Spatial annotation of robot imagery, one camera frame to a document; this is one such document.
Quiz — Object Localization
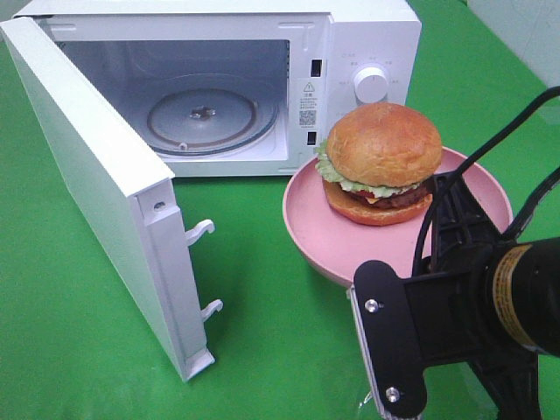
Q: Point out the pink plate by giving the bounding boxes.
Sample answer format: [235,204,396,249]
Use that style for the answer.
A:
[283,147,513,287]

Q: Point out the white microwave door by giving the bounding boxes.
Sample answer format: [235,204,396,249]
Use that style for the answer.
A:
[1,17,223,380]

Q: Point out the white microwave oven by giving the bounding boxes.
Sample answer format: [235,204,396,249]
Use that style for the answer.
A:
[7,1,422,177]

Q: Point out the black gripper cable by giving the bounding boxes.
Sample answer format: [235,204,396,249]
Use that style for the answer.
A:
[410,85,560,281]

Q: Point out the glass microwave turntable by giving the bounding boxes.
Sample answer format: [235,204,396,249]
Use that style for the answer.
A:
[145,73,282,157]

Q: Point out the green table cloth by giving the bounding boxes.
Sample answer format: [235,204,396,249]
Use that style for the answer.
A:
[1,1,559,419]

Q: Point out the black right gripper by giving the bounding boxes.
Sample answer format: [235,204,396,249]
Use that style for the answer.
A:
[349,178,543,419]

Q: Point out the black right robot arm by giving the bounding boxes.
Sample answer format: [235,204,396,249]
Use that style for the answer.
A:
[349,172,559,419]

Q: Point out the upper white microwave knob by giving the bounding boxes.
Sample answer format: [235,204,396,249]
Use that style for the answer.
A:
[353,66,389,104]

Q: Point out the burger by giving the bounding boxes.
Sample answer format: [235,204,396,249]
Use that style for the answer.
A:
[315,102,443,226]

